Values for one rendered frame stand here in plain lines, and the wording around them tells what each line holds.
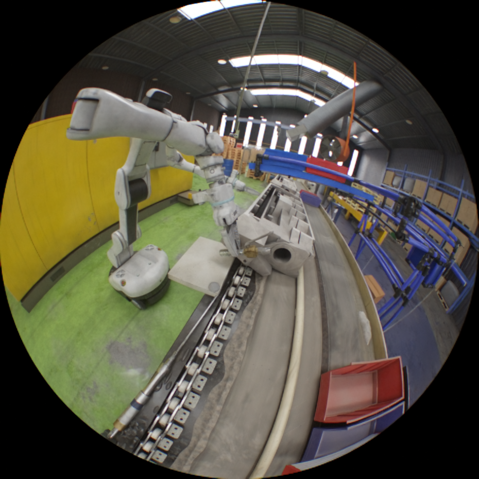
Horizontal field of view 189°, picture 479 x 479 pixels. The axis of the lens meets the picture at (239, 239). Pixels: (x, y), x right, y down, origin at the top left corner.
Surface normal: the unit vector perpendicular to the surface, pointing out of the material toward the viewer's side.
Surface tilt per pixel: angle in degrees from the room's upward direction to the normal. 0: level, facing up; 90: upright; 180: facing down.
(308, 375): 0
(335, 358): 0
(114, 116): 103
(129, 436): 0
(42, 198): 90
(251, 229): 38
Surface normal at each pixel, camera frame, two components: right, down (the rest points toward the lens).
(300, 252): -0.30, 0.48
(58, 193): 0.94, 0.31
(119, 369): 0.18, -0.82
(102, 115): 0.58, 0.68
